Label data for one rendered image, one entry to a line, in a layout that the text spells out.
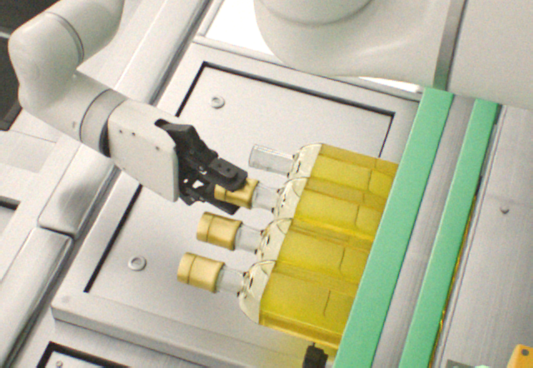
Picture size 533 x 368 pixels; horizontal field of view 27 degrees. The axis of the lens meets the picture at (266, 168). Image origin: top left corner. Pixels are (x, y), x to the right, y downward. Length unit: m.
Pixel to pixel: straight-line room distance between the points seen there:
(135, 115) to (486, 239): 0.44
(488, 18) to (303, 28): 0.13
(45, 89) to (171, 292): 0.28
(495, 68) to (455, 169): 0.34
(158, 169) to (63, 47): 0.17
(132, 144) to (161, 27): 0.38
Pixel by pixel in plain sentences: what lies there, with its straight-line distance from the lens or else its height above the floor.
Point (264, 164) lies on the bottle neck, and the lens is 1.27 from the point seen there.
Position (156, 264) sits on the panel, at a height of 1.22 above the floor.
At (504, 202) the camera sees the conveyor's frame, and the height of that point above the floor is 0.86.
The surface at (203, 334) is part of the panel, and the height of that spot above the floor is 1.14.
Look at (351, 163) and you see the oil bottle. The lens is 1.25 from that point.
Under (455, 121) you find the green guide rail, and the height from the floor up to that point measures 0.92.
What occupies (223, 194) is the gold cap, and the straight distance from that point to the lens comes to 1.24.
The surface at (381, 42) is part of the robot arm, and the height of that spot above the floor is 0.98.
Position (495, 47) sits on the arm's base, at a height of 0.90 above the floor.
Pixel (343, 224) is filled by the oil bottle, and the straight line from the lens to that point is 1.19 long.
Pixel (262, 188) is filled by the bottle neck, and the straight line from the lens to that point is 1.23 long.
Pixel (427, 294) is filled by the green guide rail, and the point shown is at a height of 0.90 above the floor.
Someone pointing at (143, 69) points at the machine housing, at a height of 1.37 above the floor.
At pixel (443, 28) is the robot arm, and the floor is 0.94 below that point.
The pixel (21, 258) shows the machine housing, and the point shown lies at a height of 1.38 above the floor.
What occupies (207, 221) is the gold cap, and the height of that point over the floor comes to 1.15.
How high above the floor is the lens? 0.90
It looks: 10 degrees up
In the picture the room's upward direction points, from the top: 74 degrees counter-clockwise
